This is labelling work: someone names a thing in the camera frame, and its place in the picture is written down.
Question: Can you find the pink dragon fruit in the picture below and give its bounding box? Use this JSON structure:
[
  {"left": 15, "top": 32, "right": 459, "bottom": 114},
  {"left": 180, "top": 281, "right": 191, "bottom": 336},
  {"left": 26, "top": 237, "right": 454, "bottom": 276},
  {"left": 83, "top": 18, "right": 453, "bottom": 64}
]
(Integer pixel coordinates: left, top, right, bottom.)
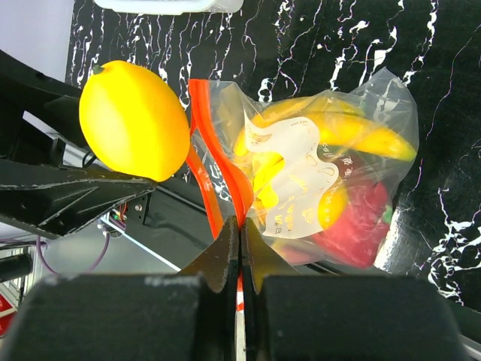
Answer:
[{"left": 271, "top": 152, "right": 392, "bottom": 268}]

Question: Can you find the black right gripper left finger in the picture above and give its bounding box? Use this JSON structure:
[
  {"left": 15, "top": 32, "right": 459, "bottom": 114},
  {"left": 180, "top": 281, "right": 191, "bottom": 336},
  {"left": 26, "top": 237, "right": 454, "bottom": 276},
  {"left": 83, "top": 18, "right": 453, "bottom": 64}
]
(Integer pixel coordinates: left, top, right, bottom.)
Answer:
[{"left": 1, "top": 217, "right": 240, "bottom": 360}]

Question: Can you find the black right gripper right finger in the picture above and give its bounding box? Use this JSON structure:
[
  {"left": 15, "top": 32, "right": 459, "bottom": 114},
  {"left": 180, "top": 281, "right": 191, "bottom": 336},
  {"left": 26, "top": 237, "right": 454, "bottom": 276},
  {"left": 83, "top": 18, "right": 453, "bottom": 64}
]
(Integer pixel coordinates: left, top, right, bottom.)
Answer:
[{"left": 240, "top": 220, "right": 466, "bottom": 360}]

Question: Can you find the yellow banana bunch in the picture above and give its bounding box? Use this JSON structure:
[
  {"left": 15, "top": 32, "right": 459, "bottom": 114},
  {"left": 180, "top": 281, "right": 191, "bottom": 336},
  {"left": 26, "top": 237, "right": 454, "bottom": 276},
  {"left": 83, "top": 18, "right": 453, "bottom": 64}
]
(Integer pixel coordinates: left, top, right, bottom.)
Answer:
[{"left": 226, "top": 96, "right": 416, "bottom": 219}]

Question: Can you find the black marble pattern mat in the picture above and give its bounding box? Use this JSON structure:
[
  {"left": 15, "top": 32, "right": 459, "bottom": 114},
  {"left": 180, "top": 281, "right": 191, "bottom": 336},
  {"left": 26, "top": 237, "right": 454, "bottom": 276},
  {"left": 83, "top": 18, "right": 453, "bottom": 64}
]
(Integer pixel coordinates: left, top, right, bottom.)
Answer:
[{"left": 65, "top": 1, "right": 480, "bottom": 310}]

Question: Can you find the clear bag with orange zipper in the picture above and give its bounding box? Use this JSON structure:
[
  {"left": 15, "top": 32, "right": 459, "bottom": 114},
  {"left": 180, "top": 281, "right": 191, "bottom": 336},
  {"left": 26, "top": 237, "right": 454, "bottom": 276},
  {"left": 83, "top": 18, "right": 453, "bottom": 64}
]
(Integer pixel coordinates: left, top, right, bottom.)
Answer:
[{"left": 187, "top": 68, "right": 419, "bottom": 268}]

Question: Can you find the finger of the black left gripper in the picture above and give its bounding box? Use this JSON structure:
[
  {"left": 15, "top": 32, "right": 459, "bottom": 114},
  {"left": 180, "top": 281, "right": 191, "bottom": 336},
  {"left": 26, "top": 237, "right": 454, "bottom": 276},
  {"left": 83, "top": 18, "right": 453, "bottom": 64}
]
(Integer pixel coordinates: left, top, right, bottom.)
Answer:
[
  {"left": 1, "top": 160, "right": 157, "bottom": 239},
  {"left": 1, "top": 51, "right": 87, "bottom": 148}
]

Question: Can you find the white plastic perforated basket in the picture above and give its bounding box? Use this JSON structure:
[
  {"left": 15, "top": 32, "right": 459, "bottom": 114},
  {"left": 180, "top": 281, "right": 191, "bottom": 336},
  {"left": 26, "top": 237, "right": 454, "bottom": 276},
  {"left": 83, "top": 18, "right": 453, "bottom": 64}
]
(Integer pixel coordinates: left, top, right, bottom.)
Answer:
[{"left": 95, "top": 0, "right": 244, "bottom": 16}]

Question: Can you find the purple floor cable loop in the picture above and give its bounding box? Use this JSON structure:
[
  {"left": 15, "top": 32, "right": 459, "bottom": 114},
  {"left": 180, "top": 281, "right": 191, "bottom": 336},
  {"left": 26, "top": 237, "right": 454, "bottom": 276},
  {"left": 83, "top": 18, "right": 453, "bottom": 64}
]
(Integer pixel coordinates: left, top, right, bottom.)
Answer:
[{"left": 0, "top": 221, "right": 125, "bottom": 275}]

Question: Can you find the yellow lemon fruit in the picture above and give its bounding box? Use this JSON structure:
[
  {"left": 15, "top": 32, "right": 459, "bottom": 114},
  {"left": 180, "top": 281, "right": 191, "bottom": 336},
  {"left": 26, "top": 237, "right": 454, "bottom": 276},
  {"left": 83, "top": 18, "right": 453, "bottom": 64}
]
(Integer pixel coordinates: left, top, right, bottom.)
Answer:
[{"left": 79, "top": 60, "right": 190, "bottom": 182}]

